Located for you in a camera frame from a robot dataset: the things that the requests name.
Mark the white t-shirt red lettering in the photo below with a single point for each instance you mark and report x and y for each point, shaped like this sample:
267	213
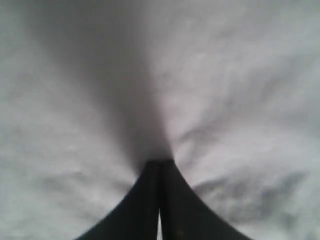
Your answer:
92	89

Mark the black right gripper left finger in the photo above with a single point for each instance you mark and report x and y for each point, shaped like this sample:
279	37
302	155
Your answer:
136	216

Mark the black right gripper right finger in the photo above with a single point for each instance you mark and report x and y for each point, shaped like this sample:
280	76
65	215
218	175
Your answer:
184	216

